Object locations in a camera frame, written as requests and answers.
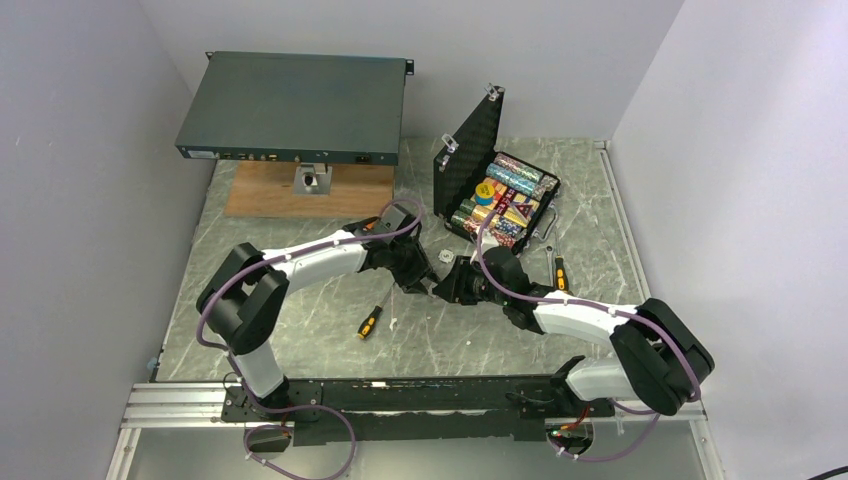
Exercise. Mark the blue yellow card deck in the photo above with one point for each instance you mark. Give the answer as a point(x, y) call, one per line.
point(504, 202)

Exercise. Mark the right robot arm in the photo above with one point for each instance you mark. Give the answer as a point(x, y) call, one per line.
point(655, 359)

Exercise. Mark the yellow black handle screwdriver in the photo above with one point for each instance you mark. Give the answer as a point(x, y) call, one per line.
point(376, 313)

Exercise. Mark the red triangular dealer token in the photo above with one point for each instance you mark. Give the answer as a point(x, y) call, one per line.
point(522, 212)

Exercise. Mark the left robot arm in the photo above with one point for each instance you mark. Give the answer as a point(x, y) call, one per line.
point(242, 301)

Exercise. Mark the silver metal stand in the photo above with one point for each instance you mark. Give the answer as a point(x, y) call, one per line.
point(313, 179)

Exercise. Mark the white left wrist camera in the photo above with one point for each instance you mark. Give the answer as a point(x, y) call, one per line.
point(394, 218)

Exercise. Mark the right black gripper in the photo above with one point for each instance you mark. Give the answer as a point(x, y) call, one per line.
point(452, 287)

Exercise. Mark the yellow black handle tool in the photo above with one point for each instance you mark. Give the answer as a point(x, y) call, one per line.
point(558, 275)

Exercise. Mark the dark green rack server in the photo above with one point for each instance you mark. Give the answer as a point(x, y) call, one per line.
point(285, 107)

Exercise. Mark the wooden board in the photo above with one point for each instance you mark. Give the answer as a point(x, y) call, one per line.
point(265, 190)

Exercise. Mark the black poker chip case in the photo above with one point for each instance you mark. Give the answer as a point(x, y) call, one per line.
point(468, 157)

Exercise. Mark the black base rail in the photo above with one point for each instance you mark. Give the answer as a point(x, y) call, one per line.
point(517, 407)

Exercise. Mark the blue yellow dealer button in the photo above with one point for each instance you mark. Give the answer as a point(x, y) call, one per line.
point(484, 194)

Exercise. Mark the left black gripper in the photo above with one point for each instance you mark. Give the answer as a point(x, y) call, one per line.
point(411, 281)

